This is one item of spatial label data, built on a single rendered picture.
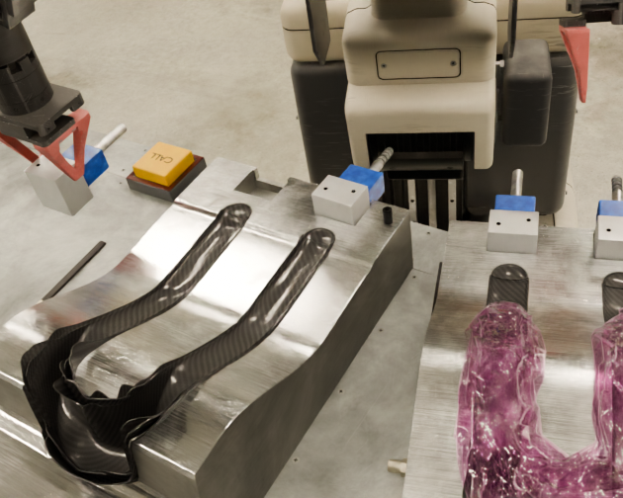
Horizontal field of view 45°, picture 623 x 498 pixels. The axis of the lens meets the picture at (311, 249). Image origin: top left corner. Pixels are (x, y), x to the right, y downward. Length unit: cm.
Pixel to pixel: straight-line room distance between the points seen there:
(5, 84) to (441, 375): 50
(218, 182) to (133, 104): 196
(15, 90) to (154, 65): 224
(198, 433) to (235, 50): 247
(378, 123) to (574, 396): 61
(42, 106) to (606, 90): 205
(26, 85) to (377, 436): 49
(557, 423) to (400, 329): 23
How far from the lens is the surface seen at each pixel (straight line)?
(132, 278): 83
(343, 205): 80
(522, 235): 81
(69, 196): 89
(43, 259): 103
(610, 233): 82
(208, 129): 260
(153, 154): 107
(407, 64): 114
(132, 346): 71
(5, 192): 118
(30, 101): 83
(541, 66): 130
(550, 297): 78
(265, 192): 91
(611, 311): 79
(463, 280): 80
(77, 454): 73
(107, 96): 294
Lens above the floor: 144
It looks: 44 degrees down
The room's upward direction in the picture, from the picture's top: 11 degrees counter-clockwise
